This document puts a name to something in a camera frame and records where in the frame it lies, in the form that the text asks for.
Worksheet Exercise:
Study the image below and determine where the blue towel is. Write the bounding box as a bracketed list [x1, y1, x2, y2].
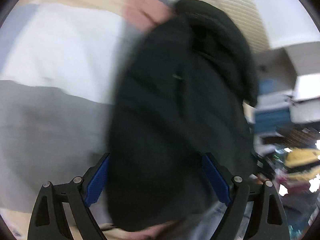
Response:
[253, 78, 293, 134]

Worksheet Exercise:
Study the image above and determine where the grey wardrobe cabinet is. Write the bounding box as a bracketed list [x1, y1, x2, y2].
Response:
[254, 42, 319, 124]

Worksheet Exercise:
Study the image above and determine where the black padded jacket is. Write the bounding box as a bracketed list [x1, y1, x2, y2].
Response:
[106, 0, 258, 231]

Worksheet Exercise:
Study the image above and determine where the cream quilted headboard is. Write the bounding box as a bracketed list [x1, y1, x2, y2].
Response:
[201, 0, 270, 53]

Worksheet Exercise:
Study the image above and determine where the yellow hat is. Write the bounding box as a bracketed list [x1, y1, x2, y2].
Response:
[284, 148, 319, 181]

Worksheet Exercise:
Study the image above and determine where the patchwork checked duvet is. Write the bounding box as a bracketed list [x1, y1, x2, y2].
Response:
[1, 0, 177, 239]

